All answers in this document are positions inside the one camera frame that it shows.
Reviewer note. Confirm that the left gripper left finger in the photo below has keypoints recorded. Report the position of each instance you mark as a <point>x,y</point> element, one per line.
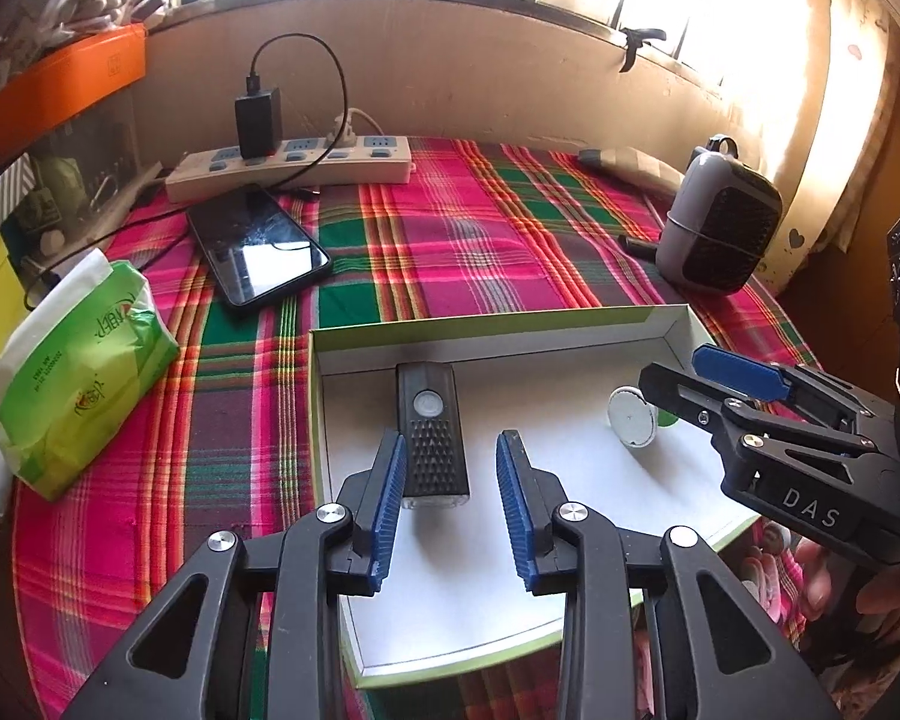
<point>189,654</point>

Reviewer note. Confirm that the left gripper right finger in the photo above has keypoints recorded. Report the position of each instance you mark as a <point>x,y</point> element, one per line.
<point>713,651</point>

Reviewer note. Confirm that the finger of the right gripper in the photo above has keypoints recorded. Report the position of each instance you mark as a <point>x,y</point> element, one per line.
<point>807,392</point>
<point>694,400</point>

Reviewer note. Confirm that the green white spool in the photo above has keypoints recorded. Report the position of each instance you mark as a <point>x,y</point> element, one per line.
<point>634,419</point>

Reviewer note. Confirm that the pink clip camera gadget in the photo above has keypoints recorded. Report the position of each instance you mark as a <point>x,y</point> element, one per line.
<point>771,573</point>

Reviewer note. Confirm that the black rectangular bike light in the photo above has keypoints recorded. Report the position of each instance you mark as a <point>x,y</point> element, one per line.
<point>429,421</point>

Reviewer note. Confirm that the wooden cabinet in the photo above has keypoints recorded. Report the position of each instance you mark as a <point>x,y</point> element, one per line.
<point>841,301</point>

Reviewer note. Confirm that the grey portable heater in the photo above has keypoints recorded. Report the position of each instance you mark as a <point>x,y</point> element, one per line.
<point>720,223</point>

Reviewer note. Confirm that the plaid tablecloth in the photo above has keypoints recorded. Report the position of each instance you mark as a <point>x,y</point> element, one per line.
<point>221,441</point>

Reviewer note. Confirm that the green white cardboard box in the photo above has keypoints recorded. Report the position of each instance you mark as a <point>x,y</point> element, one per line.
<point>453,602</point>

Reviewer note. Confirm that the beige tool on table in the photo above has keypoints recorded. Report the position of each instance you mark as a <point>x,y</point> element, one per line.
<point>633,166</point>

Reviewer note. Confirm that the heart pattern curtain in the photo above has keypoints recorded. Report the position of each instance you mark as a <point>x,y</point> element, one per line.
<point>850,80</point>

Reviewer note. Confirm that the green tissue pack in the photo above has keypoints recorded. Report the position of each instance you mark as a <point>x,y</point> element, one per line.
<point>75,369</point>

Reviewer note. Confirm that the black window latch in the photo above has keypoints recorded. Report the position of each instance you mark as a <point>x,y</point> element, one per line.
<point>634,40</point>

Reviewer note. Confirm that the black smartphone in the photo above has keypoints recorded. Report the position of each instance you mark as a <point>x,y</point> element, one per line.
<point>256,252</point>

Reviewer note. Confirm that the white power strip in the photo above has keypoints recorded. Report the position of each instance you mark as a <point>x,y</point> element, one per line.
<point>299,162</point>

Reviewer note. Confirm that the white plug in strip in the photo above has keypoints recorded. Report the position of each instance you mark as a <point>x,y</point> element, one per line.
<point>344,135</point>

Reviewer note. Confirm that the black charger plug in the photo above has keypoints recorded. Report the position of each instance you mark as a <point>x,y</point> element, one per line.
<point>259,124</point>

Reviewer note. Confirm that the orange box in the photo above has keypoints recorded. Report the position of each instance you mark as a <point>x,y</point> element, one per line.
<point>66,83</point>

